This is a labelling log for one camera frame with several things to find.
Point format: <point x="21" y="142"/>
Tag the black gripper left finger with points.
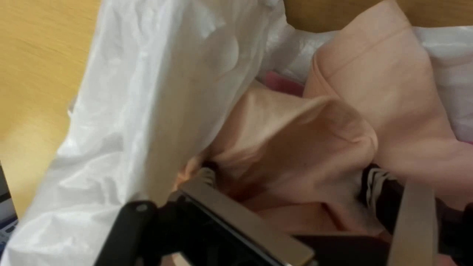
<point x="237" y="216"/>

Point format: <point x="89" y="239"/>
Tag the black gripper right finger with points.
<point x="414" y="222"/>

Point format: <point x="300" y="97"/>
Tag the peach pink clothing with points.
<point x="374" y="98"/>

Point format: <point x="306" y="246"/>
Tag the white plastic carrier bag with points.
<point x="148" y="98"/>

